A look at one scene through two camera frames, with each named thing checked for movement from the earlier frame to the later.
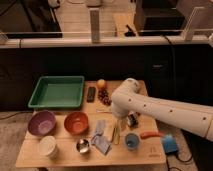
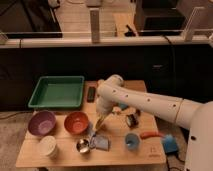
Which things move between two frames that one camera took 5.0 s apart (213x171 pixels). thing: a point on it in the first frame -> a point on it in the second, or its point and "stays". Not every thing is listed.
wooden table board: (90, 136) stays
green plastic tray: (58, 92) stays
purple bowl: (42, 123) stays
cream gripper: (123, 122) -> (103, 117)
